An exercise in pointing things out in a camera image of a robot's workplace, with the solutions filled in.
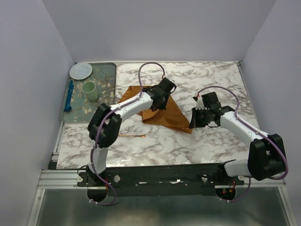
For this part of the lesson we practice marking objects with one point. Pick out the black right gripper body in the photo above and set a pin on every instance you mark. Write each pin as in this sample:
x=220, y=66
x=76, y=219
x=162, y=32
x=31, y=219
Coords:
x=202, y=117

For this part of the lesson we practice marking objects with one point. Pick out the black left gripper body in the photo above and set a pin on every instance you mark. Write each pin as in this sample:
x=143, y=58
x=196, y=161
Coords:
x=162, y=104

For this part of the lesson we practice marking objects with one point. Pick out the orange-brown cloth napkin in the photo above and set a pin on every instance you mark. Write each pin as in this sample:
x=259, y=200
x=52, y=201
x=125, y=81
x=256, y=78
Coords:
x=172, y=117

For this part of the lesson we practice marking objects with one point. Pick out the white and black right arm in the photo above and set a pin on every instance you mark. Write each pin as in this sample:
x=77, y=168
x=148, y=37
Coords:
x=266, y=157

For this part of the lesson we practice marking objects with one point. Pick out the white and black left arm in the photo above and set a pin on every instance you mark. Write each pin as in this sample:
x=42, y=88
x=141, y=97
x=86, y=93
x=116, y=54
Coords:
x=106, y=122

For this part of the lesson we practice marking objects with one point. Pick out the copper fork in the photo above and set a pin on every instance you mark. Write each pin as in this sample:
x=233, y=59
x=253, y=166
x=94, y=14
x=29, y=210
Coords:
x=127, y=135

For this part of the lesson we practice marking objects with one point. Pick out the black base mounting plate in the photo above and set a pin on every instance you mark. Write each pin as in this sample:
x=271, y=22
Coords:
x=187, y=179

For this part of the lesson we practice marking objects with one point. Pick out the floral teal serving tray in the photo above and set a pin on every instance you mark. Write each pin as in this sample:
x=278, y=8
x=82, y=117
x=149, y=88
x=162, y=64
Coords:
x=104, y=77

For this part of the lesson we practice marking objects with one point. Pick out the light green cup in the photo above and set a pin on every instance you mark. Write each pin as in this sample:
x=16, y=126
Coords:
x=90, y=90

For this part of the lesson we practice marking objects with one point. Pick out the white round plate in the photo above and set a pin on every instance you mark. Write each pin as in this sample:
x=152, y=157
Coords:
x=80, y=71

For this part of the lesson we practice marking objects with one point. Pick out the blue plastic utensil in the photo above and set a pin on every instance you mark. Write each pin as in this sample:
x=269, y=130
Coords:
x=68, y=107

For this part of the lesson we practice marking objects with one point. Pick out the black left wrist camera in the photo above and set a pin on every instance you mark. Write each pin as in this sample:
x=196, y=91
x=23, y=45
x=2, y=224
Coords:
x=167, y=85

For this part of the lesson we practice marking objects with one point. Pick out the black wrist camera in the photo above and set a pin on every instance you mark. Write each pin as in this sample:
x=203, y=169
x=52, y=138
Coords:
x=211, y=101
x=167, y=85

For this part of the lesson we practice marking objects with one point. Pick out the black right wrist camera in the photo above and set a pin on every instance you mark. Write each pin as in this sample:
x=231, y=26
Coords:
x=211, y=101

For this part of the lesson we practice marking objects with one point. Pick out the aluminium frame rail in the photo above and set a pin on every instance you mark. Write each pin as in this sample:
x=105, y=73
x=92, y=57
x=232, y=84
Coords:
x=67, y=179

